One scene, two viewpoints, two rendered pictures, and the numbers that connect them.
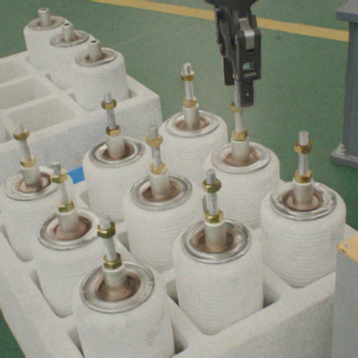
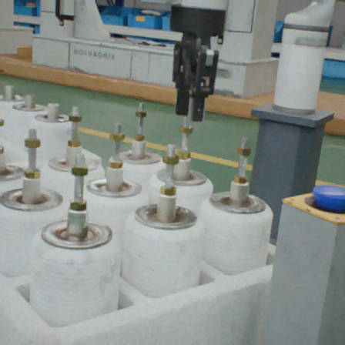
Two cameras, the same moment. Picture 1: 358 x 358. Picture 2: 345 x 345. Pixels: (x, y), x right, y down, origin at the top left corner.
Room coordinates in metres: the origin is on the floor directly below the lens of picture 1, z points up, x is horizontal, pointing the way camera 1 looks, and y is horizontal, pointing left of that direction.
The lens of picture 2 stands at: (-0.05, 0.08, 0.49)
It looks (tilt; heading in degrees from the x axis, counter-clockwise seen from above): 16 degrees down; 349
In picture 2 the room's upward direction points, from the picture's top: 5 degrees clockwise
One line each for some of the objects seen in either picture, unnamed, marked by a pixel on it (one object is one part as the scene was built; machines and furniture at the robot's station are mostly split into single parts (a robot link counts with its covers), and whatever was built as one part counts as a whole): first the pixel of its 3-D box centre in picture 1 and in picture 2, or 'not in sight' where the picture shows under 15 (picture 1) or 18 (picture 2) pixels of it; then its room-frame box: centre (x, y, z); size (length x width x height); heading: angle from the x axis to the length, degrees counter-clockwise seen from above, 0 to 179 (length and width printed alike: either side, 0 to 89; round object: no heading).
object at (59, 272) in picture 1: (84, 289); (31, 266); (0.60, 0.13, 0.16); 0.10 x 0.10 x 0.18
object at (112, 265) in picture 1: (112, 260); (78, 204); (0.50, 0.07, 0.29); 0.02 x 0.02 x 0.01; 31
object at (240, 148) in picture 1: (240, 149); (182, 169); (0.71, -0.08, 0.26); 0.02 x 0.02 x 0.03
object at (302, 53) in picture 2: not in sight; (299, 71); (1.08, -0.39, 0.39); 0.09 x 0.09 x 0.17; 50
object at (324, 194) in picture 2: not in sight; (332, 199); (0.44, -0.18, 0.32); 0.04 x 0.04 x 0.02
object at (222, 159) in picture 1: (240, 157); (181, 177); (0.71, -0.08, 0.25); 0.08 x 0.08 x 0.01
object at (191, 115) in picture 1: (191, 116); (139, 149); (0.82, -0.03, 0.26); 0.02 x 0.02 x 0.03
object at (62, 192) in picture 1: (61, 191); (31, 159); (0.60, 0.13, 0.30); 0.01 x 0.01 x 0.08; 82
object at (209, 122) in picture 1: (192, 124); (138, 157); (0.82, -0.03, 0.25); 0.08 x 0.08 x 0.01
